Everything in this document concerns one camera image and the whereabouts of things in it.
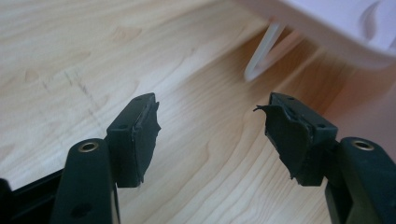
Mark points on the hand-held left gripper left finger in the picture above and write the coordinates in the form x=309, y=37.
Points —
x=130, y=146

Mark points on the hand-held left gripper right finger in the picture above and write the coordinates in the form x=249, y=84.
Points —
x=299, y=143

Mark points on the white plastic rack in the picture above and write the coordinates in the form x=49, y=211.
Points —
x=330, y=28

